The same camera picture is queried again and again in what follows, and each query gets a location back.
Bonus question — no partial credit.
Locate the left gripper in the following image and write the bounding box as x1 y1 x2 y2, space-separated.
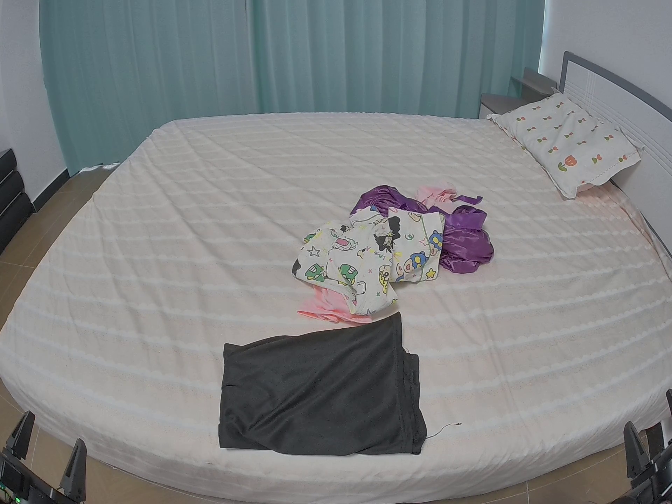
0 411 88 504

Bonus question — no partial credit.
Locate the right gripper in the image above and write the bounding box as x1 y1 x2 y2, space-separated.
623 388 672 504

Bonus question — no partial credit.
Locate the black T-shirt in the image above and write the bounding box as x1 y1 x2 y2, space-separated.
218 311 464 456

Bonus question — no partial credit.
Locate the bed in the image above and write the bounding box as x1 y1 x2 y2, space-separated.
0 50 672 484

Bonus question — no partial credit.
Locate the purple satin garment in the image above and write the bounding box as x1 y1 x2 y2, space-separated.
350 184 495 275

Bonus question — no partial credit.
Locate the white printed pillow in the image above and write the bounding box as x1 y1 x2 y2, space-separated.
485 92 645 200

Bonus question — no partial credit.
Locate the pale pink garment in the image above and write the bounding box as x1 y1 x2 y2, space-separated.
415 179 463 214

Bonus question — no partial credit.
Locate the white printed pyjama top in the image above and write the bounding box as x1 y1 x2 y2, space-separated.
292 209 447 318

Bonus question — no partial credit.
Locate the grey bedside table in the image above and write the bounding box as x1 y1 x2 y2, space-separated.
480 68 558 119

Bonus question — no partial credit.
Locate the blue-green curtain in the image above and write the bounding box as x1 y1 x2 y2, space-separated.
39 0 547 174

